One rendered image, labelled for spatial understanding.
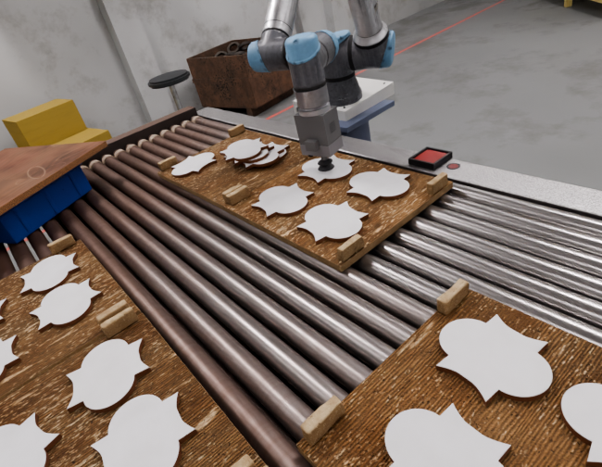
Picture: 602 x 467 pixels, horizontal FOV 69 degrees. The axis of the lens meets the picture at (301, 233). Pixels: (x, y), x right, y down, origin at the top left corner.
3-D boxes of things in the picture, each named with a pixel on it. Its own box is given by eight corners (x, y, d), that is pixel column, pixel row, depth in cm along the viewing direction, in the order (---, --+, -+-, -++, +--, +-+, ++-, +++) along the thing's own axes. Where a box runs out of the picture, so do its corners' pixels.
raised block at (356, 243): (358, 243, 83) (357, 232, 82) (366, 246, 82) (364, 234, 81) (336, 259, 81) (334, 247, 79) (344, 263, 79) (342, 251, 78)
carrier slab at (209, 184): (246, 133, 154) (245, 129, 153) (326, 154, 125) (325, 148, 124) (158, 176, 138) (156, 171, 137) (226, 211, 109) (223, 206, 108)
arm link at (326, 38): (296, 31, 109) (280, 42, 101) (339, 25, 105) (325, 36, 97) (302, 63, 114) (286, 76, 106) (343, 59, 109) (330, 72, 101)
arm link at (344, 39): (328, 68, 165) (321, 30, 157) (362, 65, 160) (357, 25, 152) (318, 80, 157) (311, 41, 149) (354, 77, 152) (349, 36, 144)
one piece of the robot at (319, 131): (281, 105, 100) (295, 169, 109) (313, 105, 95) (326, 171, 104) (304, 90, 106) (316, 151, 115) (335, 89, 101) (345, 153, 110)
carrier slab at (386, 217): (326, 154, 125) (325, 148, 124) (453, 187, 96) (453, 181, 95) (226, 211, 109) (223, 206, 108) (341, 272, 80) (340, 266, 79)
